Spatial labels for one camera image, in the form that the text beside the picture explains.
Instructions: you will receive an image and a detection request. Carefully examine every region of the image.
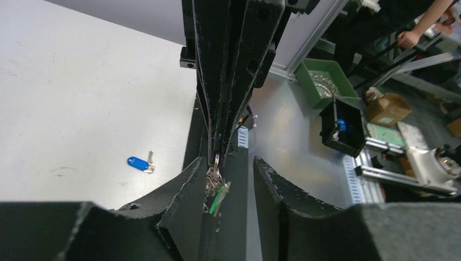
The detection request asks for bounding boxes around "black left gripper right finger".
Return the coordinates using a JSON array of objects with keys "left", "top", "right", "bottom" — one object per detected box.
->
[{"left": 253, "top": 157, "right": 460, "bottom": 260}]

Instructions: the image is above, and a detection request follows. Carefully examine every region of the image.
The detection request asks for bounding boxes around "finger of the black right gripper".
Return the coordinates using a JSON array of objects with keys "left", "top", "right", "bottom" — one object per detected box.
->
[
  {"left": 192, "top": 1, "right": 238, "bottom": 164},
  {"left": 220, "top": 1, "right": 285, "bottom": 167}
]

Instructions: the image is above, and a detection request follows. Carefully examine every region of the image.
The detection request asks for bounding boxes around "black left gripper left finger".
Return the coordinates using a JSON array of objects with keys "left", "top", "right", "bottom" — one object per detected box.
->
[{"left": 1, "top": 157, "right": 207, "bottom": 260}]

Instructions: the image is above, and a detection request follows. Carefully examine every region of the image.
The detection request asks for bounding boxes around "keyring bunch with tags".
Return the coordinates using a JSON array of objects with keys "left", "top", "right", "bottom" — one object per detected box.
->
[{"left": 203, "top": 154, "right": 231, "bottom": 218}]

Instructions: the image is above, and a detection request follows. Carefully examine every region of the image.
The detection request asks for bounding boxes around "blue tag key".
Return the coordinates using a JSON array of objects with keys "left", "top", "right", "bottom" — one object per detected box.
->
[{"left": 127, "top": 151, "right": 155, "bottom": 174}]

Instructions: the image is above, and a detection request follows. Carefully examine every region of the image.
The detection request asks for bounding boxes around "person forearm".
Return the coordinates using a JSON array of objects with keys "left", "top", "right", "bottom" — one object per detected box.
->
[{"left": 397, "top": 0, "right": 457, "bottom": 49}]

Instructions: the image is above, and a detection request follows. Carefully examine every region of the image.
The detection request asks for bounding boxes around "green storage bin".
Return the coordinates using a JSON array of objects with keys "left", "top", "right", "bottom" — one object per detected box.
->
[{"left": 295, "top": 58, "right": 360, "bottom": 110}]

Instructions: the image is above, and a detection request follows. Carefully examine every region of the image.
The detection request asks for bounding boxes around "black storage bin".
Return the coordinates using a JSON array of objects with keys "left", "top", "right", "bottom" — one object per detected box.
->
[{"left": 320, "top": 97, "right": 366, "bottom": 158}]

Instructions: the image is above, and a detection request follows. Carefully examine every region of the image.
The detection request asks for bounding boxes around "cardboard box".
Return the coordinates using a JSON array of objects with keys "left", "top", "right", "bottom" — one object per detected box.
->
[{"left": 365, "top": 93, "right": 412, "bottom": 127}]

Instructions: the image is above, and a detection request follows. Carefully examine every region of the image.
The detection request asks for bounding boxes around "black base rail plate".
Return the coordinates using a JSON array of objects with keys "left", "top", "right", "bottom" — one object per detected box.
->
[{"left": 182, "top": 97, "right": 253, "bottom": 261}]

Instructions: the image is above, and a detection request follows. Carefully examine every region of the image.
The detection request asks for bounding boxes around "white slotted cable duct right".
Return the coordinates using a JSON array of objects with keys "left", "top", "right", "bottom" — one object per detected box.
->
[{"left": 237, "top": 126, "right": 249, "bottom": 148}]

